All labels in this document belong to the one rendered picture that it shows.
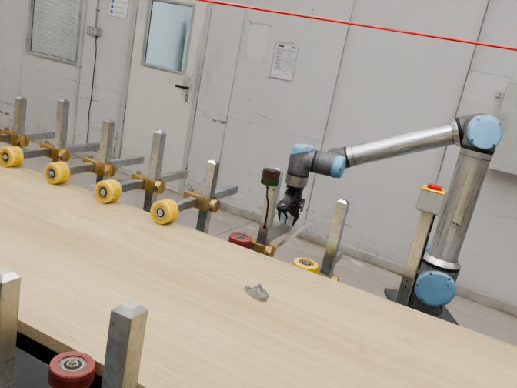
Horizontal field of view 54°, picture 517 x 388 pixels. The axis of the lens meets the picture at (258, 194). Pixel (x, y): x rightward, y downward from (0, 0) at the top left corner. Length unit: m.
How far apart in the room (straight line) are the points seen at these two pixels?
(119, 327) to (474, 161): 1.54
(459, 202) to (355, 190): 2.47
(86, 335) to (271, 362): 0.38
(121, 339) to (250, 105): 4.18
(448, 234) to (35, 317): 1.45
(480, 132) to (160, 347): 1.35
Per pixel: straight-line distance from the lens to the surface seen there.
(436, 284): 2.07
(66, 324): 1.16
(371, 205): 4.40
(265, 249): 1.80
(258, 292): 1.36
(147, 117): 5.53
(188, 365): 1.06
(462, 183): 2.01
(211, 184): 1.86
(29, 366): 1.26
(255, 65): 4.78
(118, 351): 0.73
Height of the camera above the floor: 1.50
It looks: 15 degrees down
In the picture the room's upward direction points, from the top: 11 degrees clockwise
